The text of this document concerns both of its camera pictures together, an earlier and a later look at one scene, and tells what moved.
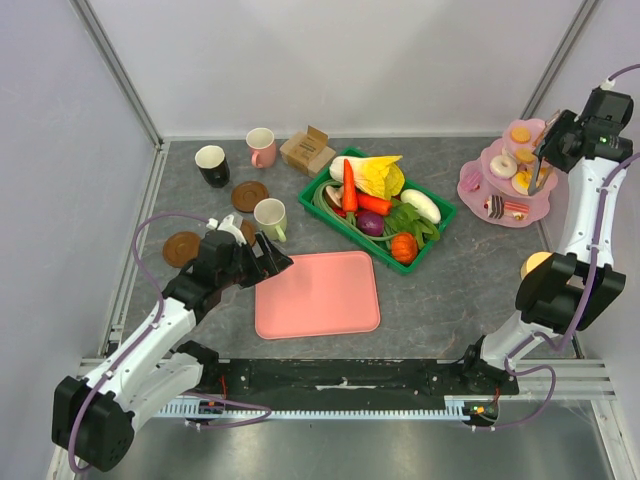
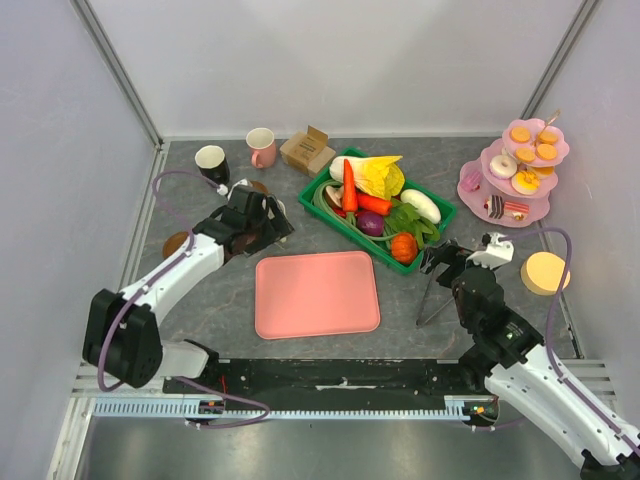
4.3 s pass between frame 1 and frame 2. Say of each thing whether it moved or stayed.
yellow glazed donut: stayed
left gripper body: moved
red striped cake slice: stayed
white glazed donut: stayed
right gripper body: moved
